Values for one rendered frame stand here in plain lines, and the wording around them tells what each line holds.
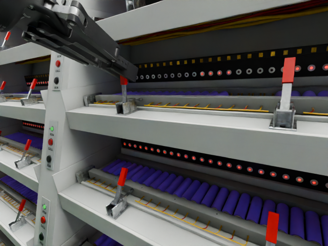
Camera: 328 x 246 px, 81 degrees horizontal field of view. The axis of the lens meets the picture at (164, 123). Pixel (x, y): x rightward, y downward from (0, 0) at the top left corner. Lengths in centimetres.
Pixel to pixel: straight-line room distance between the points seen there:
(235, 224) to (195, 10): 34
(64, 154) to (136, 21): 35
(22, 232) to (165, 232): 55
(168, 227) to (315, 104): 30
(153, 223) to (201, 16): 36
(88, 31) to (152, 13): 15
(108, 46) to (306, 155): 29
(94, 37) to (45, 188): 43
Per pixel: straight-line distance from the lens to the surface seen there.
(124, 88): 38
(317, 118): 30
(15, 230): 84
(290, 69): 29
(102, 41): 30
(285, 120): 29
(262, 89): 42
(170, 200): 39
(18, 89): 122
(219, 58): 46
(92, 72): 56
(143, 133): 34
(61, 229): 61
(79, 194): 52
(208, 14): 34
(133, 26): 41
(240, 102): 33
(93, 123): 44
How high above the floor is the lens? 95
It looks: level
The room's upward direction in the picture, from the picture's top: 6 degrees clockwise
